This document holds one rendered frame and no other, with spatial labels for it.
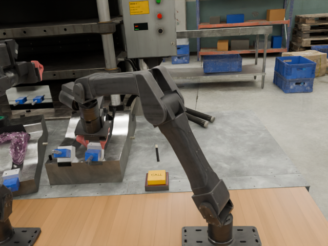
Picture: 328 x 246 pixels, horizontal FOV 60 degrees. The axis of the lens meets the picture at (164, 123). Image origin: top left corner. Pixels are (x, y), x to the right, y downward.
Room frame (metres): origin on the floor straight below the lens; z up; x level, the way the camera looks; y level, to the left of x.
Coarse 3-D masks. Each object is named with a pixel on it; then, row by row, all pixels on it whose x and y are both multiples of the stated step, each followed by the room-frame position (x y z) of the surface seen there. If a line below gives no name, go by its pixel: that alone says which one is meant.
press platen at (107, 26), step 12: (0, 24) 2.26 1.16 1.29; (12, 24) 2.13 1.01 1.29; (24, 24) 2.01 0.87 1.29; (36, 24) 1.91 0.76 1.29; (48, 24) 1.81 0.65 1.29; (60, 24) 1.73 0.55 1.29; (72, 24) 1.67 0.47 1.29; (84, 24) 1.65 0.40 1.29; (96, 24) 1.59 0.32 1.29; (108, 24) 1.58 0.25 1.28; (0, 36) 1.69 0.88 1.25; (12, 36) 1.68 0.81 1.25; (24, 36) 1.68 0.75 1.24
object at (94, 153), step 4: (88, 144) 0.86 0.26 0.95; (92, 144) 0.87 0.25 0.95; (96, 144) 0.87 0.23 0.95; (100, 144) 0.87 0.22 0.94; (88, 148) 0.86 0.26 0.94; (92, 148) 0.86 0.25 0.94; (96, 148) 0.86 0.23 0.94; (100, 148) 0.85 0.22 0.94; (88, 152) 0.82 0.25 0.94; (92, 152) 0.82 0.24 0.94; (96, 152) 0.82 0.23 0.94; (100, 152) 0.84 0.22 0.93; (88, 156) 0.81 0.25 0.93; (92, 156) 0.81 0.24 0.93; (96, 156) 0.81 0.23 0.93; (100, 156) 0.84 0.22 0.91; (88, 160) 0.77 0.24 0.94; (92, 160) 0.81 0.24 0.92; (96, 160) 0.81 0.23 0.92; (100, 160) 0.85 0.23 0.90
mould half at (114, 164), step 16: (128, 112) 1.18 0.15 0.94; (128, 128) 1.11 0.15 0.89; (64, 144) 1.01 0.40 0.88; (112, 144) 0.98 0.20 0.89; (128, 144) 1.06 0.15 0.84; (48, 160) 0.88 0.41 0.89; (80, 160) 0.87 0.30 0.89; (112, 160) 0.85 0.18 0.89; (48, 176) 0.86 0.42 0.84; (64, 176) 0.86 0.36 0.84; (80, 176) 0.85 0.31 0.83; (96, 176) 0.85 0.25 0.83; (112, 176) 0.85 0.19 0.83
